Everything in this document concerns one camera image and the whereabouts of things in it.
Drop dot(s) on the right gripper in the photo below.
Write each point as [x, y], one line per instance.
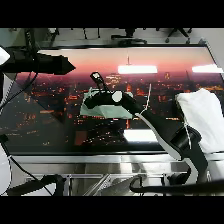
[98, 100]

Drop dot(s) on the pale green T-shirt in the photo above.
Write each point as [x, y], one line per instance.
[110, 111]

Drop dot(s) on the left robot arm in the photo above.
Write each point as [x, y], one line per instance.
[43, 63]

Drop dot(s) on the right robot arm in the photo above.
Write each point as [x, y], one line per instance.
[166, 130]

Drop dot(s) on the white garment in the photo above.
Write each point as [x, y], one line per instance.
[203, 116]

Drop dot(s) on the silver frame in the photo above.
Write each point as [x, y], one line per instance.
[100, 166]

